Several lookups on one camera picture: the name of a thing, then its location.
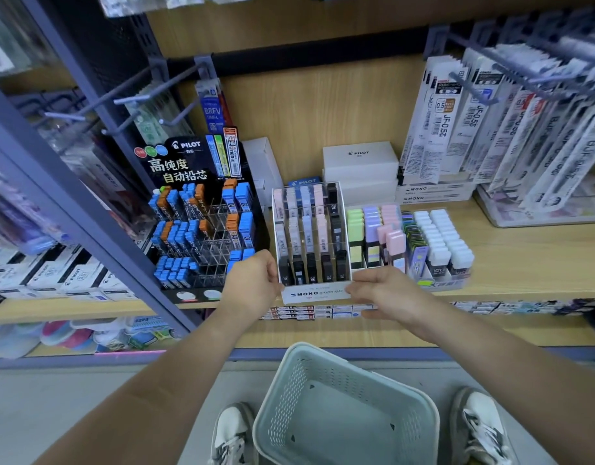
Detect blue sample lead case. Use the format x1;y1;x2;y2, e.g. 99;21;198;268
205;134;225;179

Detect rows of pastel erasers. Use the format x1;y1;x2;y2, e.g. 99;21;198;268
347;204;408;274

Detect tall white cardboard box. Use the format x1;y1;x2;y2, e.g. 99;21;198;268
242;137;284;208

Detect large white cardboard box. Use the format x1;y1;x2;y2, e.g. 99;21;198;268
323;141;399;185

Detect pale green plastic basket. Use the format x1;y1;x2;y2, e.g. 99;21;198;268
252;342;441;465

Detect row of small red white boxes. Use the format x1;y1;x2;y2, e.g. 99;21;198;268
260;304;377;321

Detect green sample lead case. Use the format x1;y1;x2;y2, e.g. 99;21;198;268
214;134;231;178

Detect person's left white shoe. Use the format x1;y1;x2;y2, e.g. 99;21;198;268
208;402;257;465

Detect person's right forearm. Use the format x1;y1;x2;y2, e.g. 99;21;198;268
414;297;595;465

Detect person's right white shoe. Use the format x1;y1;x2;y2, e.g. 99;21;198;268
448;386;519;465

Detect person's right hand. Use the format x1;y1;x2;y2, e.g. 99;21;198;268
346;266;437;336

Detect hanging clear green packets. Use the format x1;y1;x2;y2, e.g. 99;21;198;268
125;82;195;146

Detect clear plastic tray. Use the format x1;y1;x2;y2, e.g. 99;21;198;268
474;176;595;229

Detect hanging purple packets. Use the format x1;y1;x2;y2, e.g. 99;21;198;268
0;164;71;258

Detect person's left hand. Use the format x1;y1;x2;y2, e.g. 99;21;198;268
220;250;285;321

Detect row of dark striped erasers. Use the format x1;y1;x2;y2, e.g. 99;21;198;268
402;213;430;281

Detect wooden shelf board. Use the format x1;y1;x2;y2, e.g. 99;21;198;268
0;198;595;326
0;314;595;360

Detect white red sample lead case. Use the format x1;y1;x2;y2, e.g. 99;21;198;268
223;127;243;179

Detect grey metal peg hook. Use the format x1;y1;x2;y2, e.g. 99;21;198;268
44;67;154;122
159;98;202;127
461;71;500;106
447;33;572;101
113;62;202;105

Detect clear eraser display tray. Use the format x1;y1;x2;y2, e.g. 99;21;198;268
346;204;475;292

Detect rows of white erasers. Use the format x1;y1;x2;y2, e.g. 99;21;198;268
414;209;475;279

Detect flat white refill box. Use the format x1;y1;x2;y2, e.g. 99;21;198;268
397;181;477;194
396;191;474;205

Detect person's white shoe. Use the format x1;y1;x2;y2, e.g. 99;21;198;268
448;386;519;465
208;402;257;465

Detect white lead case display rack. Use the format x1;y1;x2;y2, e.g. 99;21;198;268
271;181;354;306

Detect lower wooden shelf board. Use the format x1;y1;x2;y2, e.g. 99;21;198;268
0;314;595;360

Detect row of dark patterned boxes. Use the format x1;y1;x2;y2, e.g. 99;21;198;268
452;298;595;316

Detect grey metal shelf upright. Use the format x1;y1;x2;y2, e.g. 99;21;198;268
0;0;202;336

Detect blue hanging refill packet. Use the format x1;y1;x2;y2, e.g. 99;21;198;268
196;78;233;136

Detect colourful tape rolls pile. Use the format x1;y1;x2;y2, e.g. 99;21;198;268
0;316;183;360

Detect row of white stationery boxes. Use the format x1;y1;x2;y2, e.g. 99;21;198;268
0;244;139;304

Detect person's left forearm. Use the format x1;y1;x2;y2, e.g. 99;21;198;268
33;305;259;465

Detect hanging white pen refill packets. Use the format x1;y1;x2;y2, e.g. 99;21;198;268
399;43;595;213

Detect black lead refill display stand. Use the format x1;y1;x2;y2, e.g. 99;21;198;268
133;127;271;305

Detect rows of blue orange lead tubes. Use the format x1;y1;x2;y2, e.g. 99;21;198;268
148;178;257;290

